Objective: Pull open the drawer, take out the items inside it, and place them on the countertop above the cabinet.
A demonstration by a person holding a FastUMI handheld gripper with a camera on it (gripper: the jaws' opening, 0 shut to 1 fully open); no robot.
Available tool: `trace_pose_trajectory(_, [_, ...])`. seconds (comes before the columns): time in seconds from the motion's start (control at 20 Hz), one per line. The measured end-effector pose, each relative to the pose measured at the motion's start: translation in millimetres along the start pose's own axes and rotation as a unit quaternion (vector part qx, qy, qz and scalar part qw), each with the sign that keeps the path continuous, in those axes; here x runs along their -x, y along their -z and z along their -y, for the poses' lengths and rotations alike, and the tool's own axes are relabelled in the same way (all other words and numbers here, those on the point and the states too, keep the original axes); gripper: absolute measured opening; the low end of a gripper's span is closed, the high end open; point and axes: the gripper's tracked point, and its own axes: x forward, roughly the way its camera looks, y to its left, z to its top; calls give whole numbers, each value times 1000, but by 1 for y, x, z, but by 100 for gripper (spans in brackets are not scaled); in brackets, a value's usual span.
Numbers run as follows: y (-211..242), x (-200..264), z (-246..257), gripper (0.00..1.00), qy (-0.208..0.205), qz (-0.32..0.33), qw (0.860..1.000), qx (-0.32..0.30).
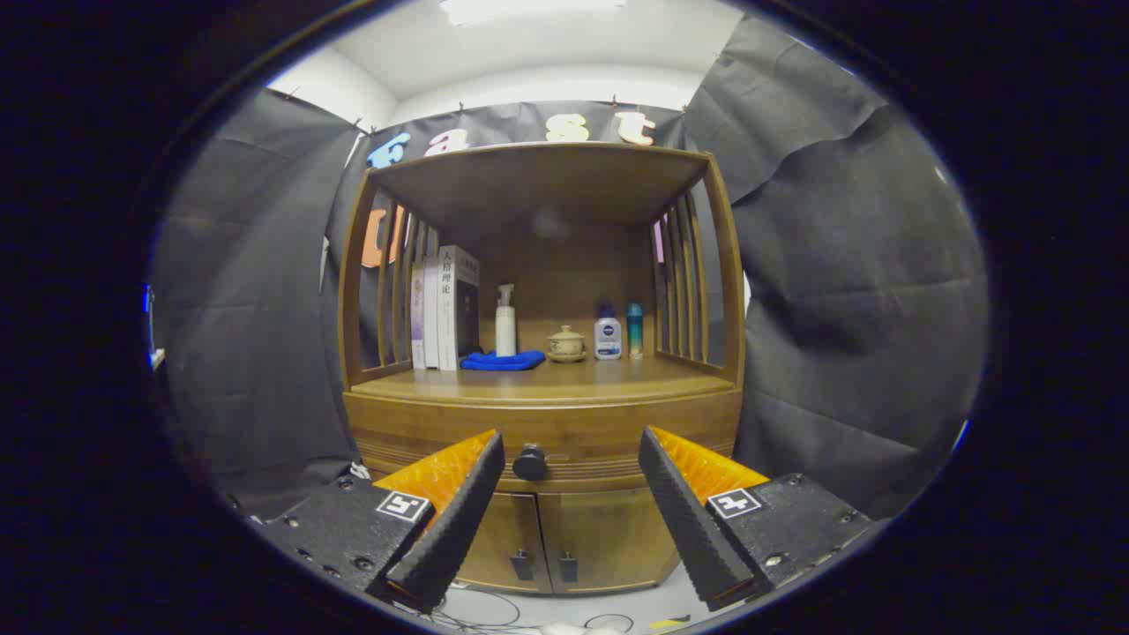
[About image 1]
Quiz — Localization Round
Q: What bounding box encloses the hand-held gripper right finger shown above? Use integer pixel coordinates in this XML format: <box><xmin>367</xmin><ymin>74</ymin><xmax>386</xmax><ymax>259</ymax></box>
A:
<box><xmin>637</xmin><ymin>426</ymin><xmax>876</xmax><ymax>612</ymax></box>

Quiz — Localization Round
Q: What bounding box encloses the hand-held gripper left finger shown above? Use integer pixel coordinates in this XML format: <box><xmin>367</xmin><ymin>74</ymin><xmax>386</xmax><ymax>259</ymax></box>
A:
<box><xmin>261</xmin><ymin>429</ymin><xmax>507</xmax><ymax>614</ymax></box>

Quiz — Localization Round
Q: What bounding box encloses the black drawer knob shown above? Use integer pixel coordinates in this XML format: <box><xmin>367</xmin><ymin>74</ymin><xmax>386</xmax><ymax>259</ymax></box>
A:
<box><xmin>512</xmin><ymin>444</ymin><xmax>550</xmax><ymax>482</ymax></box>

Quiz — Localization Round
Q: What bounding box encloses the wooden drawer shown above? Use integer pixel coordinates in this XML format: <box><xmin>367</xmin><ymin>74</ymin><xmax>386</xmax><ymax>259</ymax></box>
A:
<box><xmin>344</xmin><ymin>394</ymin><xmax>744</xmax><ymax>495</ymax></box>

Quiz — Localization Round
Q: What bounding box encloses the wooden cabinet door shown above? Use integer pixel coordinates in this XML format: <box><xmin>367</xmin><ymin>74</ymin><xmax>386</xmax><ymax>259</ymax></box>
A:
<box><xmin>454</xmin><ymin>492</ymin><xmax>554</xmax><ymax>594</ymax></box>
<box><xmin>538</xmin><ymin>489</ymin><xmax>680</xmax><ymax>594</ymax></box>

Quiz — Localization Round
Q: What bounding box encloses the wooden countertop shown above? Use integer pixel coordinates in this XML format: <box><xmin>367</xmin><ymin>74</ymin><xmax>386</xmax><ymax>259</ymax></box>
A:
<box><xmin>344</xmin><ymin>355</ymin><xmax>742</xmax><ymax>408</ymax></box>

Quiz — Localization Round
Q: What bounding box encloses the wooden cabinet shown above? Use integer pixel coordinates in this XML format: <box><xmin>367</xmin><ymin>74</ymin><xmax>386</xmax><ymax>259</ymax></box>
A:
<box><xmin>338</xmin><ymin>141</ymin><xmax>747</xmax><ymax>596</ymax></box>

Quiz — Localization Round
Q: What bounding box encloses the blue folded cloth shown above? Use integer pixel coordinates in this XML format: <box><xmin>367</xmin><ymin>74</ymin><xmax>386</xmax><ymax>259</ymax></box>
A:
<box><xmin>460</xmin><ymin>350</ymin><xmax>547</xmax><ymax>371</ymax></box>

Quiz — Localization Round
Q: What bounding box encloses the white pump bottle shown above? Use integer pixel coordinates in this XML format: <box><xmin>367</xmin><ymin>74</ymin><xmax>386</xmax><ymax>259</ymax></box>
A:
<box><xmin>495</xmin><ymin>284</ymin><xmax>518</xmax><ymax>358</ymax></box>

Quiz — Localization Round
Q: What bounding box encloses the white lotion bottle blue cap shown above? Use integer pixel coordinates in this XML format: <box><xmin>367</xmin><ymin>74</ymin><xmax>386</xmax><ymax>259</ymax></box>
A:
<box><xmin>594</xmin><ymin>303</ymin><xmax>623</xmax><ymax>361</ymax></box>

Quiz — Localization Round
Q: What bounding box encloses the thin white book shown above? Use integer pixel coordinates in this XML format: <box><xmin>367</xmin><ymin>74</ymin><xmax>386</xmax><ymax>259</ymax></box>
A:
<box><xmin>423</xmin><ymin>256</ymin><xmax>440</xmax><ymax>370</ymax></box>

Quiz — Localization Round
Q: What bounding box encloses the beige lidded ceramic teacup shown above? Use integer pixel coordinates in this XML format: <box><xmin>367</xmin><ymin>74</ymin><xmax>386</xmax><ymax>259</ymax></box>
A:
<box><xmin>545</xmin><ymin>325</ymin><xmax>588</xmax><ymax>363</ymax></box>

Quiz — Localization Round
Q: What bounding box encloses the thin purple book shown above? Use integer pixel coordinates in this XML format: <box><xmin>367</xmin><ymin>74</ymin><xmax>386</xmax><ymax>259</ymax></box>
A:
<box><xmin>410</xmin><ymin>262</ymin><xmax>427</xmax><ymax>370</ymax></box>

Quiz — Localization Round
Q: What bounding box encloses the black backdrop cloth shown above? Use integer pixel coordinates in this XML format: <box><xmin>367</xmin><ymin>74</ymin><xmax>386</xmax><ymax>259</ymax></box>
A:
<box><xmin>150</xmin><ymin>13</ymin><xmax>991</xmax><ymax>521</ymax></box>

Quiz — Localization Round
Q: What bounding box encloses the white device on stand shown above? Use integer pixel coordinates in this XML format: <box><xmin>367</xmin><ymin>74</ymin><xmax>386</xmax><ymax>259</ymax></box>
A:
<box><xmin>144</xmin><ymin>284</ymin><xmax>167</xmax><ymax>370</ymax></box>

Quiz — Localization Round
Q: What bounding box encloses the black floor cable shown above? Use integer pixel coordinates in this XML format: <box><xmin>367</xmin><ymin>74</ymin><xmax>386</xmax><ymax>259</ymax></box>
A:
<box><xmin>388</xmin><ymin>582</ymin><xmax>636</xmax><ymax>634</ymax></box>

